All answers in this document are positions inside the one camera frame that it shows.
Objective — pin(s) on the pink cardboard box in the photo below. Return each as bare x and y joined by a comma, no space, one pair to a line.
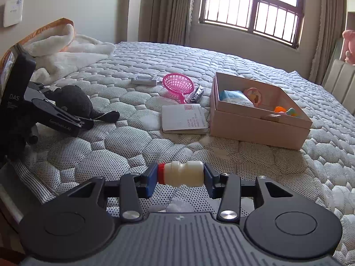
258,124

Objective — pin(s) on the beige padded headboard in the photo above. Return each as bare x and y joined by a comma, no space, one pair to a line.
339,78

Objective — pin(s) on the white battery charger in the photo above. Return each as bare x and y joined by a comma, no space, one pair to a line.
139,79

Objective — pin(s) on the orange plastic toy bowl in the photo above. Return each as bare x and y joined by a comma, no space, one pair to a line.
283,111

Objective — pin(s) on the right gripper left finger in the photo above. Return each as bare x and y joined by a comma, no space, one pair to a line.
76,224

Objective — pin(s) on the grey quilted mattress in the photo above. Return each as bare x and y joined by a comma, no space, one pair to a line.
322,170

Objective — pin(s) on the yellow cup black lid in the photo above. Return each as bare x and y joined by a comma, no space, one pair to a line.
254,95

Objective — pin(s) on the black plush toy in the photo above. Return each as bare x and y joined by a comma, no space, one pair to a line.
74,101

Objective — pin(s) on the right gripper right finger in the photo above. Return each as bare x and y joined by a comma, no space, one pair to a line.
275,220

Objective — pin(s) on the pink plush bunny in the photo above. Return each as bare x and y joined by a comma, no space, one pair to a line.
349,46

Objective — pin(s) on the white wall switch panel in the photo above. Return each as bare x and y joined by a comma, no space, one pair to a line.
13,11

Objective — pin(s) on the beige curtain left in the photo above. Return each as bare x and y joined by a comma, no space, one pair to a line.
165,21

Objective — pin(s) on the white booklet red print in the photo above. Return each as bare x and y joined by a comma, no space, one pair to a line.
184,119

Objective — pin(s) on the blue white wipes pack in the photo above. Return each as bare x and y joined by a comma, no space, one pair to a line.
235,97

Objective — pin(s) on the beige curtain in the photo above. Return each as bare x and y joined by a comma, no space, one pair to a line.
165,21
332,20

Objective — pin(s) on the white fluffy blanket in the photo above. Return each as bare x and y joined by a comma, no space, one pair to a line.
81,52

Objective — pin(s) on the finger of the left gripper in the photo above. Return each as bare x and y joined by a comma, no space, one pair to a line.
38,109

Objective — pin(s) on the beige curtain right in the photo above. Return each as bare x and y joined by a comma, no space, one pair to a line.
332,20

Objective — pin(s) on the orange edged pillow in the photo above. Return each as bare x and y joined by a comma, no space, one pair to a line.
49,40

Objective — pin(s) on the small yogurt drink bottle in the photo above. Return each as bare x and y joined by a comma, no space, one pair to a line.
177,174

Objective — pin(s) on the pink plastic toy basket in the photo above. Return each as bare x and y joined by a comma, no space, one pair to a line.
179,85

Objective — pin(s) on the window with metal bars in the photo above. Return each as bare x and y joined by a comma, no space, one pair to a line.
277,20

